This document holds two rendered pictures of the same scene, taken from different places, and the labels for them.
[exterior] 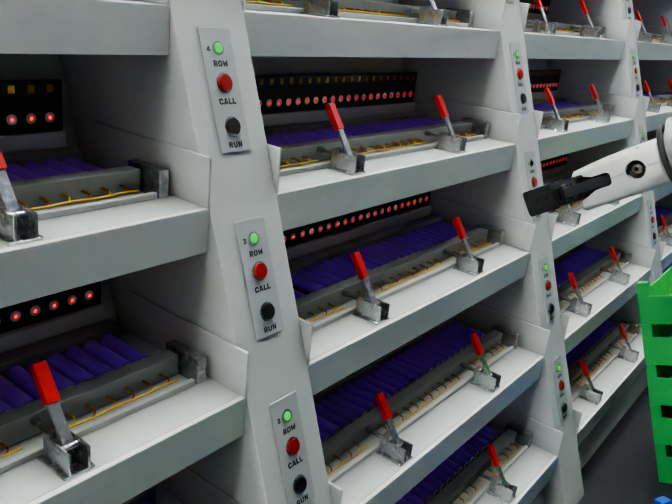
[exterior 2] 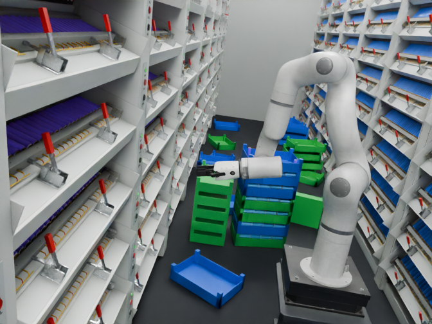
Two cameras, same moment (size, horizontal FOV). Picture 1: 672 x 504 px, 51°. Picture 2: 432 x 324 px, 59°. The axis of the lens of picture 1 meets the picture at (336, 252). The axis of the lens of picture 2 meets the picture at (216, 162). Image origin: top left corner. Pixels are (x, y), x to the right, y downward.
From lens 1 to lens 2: 0.79 m
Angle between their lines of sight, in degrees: 39
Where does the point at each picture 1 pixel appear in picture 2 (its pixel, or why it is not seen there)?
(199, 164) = (134, 175)
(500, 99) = (172, 113)
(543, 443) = (160, 232)
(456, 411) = (150, 229)
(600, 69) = not seen: hidden behind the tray
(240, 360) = (132, 233)
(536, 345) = (166, 199)
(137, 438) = (112, 263)
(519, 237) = (168, 162)
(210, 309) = (122, 216)
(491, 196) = not seen: hidden behind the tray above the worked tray
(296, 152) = not seen: hidden behind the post
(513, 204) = (168, 150)
